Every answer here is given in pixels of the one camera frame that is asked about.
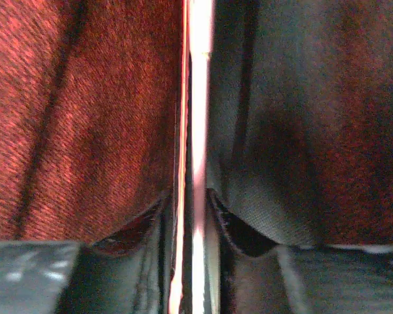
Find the pink racket cover bag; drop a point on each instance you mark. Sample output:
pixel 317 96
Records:
pixel 300 142

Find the pink racket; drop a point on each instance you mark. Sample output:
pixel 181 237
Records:
pixel 197 44

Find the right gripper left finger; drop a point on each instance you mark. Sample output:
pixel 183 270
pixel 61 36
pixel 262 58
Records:
pixel 127 272

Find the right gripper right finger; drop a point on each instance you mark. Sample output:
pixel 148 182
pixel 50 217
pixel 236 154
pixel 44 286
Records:
pixel 259 275

